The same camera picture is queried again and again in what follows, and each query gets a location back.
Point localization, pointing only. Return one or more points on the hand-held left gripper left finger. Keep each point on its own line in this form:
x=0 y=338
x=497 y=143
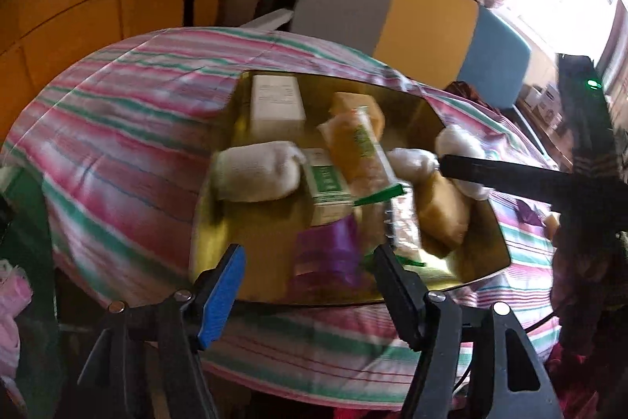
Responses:
x=223 y=296

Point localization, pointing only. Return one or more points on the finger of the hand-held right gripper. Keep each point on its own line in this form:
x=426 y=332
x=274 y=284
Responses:
x=500 y=176

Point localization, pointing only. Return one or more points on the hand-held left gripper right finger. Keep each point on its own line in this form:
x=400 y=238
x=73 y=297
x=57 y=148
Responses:
x=397 y=296

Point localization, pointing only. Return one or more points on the white plastic ball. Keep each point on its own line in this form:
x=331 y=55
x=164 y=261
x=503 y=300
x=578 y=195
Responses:
x=409 y=161
x=458 y=141

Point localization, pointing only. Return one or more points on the clear plastic packet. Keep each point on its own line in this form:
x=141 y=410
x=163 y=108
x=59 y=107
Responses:
x=405 y=227

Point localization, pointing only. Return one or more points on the gold tin box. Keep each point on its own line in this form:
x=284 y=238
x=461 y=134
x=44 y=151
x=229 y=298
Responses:
x=274 y=247

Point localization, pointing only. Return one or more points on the purple snack packet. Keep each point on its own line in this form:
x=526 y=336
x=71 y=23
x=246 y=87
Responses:
x=530 y=214
x=326 y=252

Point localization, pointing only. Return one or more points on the small green box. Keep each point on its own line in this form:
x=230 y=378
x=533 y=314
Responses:
x=326 y=188

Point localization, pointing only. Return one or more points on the cream carton box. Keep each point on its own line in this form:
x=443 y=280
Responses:
x=275 y=105

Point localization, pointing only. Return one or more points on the wooden side table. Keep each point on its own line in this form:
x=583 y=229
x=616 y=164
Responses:
x=549 y=139

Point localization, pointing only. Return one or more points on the white printed box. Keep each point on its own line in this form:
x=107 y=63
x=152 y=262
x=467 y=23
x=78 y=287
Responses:
x=548 y=100

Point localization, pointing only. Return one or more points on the dark red cloth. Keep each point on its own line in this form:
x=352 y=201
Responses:
x=466 y=91

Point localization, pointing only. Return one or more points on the grey yellow blue chair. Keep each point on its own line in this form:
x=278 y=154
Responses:
x=431 y=31

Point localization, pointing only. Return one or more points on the striped tablecloth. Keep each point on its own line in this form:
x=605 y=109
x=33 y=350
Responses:
x=122 y=144

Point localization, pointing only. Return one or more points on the dark green cloth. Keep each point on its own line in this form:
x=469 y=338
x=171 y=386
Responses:
x=29 y=222

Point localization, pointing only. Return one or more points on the pink plastic bag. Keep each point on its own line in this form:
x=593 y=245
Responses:
x=10 y=325

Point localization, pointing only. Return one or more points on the white board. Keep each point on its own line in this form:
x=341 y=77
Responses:
x=272 y=19

